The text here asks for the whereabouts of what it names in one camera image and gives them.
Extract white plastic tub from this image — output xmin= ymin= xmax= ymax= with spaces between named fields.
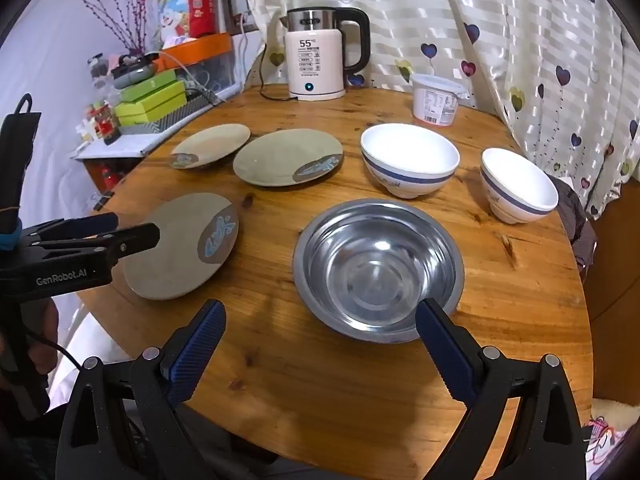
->
xmin=410 ymin=73 xmax=468 ymax=126

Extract black kettle cable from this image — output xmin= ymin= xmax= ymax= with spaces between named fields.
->
xmin=257 ymin=42 xmax=301 ymax=103

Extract large white bowl blue stripe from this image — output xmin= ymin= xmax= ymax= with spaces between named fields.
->
xmin=360 ymin=123 xmax=461 ymax=200

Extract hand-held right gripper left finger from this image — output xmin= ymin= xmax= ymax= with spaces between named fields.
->
xmin=55 ymin=299 xmax=227 ymax=480

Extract small white bowl blue stripe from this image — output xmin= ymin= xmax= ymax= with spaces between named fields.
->
xmin=480 ymin=147 xmax=559 ymax=225

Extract dark cloth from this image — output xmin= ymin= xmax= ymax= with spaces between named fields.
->
xmin=552 ymin=175 xmax=598 ymax=271

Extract grey-green plate blue pattern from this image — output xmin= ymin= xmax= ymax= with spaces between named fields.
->
xmin=233 ymin=129 xmax=345 ymax=188
xmin=122 ymin=192 xmax=240 ymax=302
xmin=170 ymin=123 xmax=251 ymax=171

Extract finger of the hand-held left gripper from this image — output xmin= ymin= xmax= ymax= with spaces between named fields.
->
xmin=22 ymin=212 xmax=120 ymax=244
xmin=27 ymin=223 xmax=162 ymax=269

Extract stainless steel bowl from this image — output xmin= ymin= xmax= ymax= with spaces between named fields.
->
xmin=292 ymin=199 xmax=466 ymax=345

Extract red toy figurine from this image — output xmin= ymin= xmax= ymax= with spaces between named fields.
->
xmin=89 ymin=102 xmax=121 ymax=144

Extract white shelf board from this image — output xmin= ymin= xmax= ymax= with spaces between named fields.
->
xmin=70 ymin=127 xmax=173 ymax=161

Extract grey gadget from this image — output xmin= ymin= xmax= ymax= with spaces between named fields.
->
xmin=112 ymin=54 xmax=157 ymax=82

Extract storage box orange lid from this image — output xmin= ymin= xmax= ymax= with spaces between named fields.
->
xmin=152 ymin=32 xmax=236 ymax=103

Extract white electric kettle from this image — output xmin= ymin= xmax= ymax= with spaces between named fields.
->
xmin=280 ymin=7 xmax=371 ymax=102

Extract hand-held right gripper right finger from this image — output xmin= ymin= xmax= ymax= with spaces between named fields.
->
xmin=415 ymin=298 xmax=586 ymax=480

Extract white power cable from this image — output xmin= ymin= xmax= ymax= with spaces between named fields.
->
xmin=235 ymin=10 xmax=253 ymax=93

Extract green flat box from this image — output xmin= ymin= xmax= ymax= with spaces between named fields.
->
xmin=117 ymin=110 xmax=168 ymax=129
xmin=114 ymin=82 xmax=188 ymax=117
xmin=121 ymin=70 xmax=178 ymax=92

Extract pink white sneaker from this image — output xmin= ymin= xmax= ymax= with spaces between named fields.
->
xmin=582 ymin=400 xmax=636 ymax=480

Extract colourful cartoon gift bag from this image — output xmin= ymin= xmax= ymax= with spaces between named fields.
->
xmin=142 ymin=0 xmax=193 ymax=43

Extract dried purple flower branches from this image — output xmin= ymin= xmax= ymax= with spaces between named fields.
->
xmin=62 ymin=0 xmax=151 ymax=56

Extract heart-print curtain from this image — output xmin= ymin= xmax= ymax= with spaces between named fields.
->
xmin=237 ymin=0 xmax=640 ymax=221

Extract wooden cabinet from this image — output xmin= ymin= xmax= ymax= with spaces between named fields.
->
xmin=582 ymin=175 xmax=640 ymax=406

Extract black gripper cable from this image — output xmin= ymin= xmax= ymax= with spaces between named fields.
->
xmin=27 ymin=332 xmax=83 ymax=372

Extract red carton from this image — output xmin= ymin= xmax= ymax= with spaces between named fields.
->
xmin=184 ymin=0 xmax=223 ymax=40

